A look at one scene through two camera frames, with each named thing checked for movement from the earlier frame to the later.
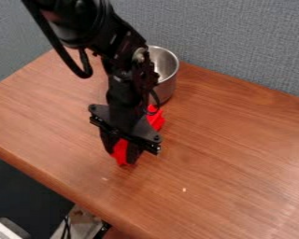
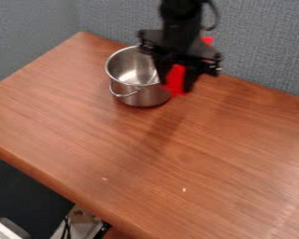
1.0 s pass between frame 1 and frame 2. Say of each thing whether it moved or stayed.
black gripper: moved
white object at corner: stayed
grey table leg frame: stayed
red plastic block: moved
